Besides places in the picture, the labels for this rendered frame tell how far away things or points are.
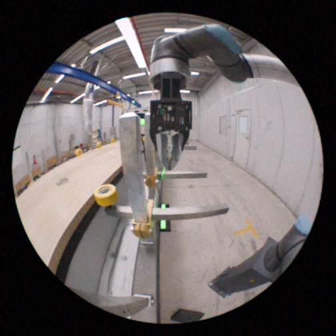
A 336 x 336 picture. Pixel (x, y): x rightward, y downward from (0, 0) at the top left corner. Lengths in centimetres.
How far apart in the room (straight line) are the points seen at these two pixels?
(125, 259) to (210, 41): 68
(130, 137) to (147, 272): 38
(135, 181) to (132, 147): 7
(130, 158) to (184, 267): 105
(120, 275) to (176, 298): 69
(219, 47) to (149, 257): 58
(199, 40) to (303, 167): 251
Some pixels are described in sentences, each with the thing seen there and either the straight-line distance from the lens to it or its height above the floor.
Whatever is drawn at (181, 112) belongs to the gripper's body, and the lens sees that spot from 18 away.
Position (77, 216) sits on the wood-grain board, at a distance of 32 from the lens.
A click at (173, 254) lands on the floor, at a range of 115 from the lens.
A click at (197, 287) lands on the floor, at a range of 110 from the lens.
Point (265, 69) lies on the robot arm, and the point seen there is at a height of 128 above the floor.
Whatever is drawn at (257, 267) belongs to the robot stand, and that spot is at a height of 60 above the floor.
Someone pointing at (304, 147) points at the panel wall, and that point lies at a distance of 258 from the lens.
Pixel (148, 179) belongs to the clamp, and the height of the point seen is 87.
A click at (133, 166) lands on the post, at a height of 101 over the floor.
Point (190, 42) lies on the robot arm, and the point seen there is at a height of 127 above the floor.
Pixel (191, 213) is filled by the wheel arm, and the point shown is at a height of 83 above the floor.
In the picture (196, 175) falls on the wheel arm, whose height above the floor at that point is 85.
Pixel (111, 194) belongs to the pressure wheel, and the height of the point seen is 91.
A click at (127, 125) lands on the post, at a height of 108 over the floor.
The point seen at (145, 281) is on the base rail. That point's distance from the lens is 38.
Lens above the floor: 107
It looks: 21 degrees down
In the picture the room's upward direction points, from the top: straight up
